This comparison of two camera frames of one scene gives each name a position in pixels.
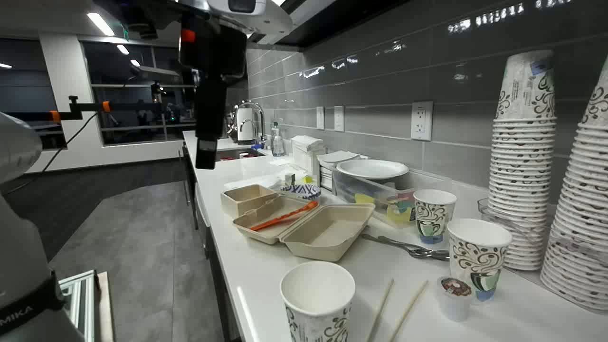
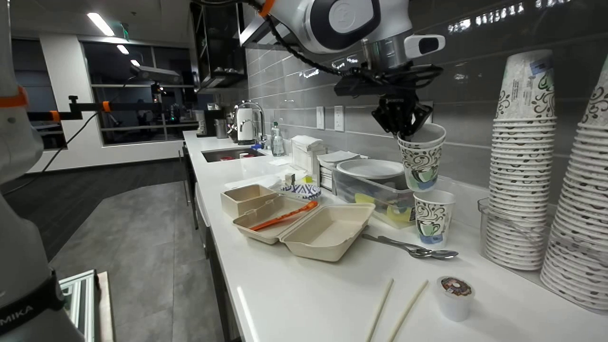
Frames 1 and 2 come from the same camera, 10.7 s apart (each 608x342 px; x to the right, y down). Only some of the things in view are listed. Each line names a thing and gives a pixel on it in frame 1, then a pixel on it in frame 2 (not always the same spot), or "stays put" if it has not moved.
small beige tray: (241, 201) stays put
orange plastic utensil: (258, 227) stays put
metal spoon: (412, 250) stays put
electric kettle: (247, 123) stays put
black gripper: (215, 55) -> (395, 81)
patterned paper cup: (315, 300) -> (422, 157)
